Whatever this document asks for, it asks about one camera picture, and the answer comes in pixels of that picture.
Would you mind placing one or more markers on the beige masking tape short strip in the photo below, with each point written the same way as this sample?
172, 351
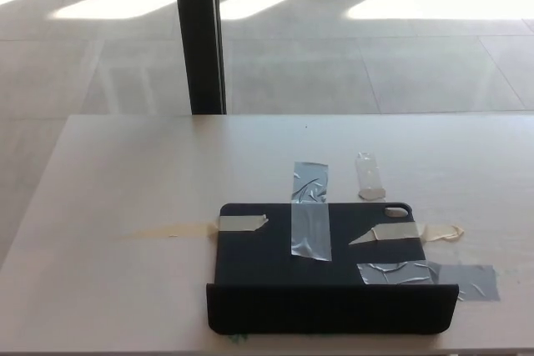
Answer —
240, 222

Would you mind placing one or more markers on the wide grey duct tape strip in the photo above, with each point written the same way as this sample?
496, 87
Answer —
459, 281

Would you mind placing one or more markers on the black window frame post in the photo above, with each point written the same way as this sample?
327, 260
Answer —
196, 39

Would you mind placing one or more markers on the long grey duct tape strip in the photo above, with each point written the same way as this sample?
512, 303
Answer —
309, 222

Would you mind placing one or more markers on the black folding tablet cover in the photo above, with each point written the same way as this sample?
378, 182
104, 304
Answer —
258, 264

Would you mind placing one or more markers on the beige masking tape crumpled strip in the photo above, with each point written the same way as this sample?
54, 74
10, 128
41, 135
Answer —
400, 231

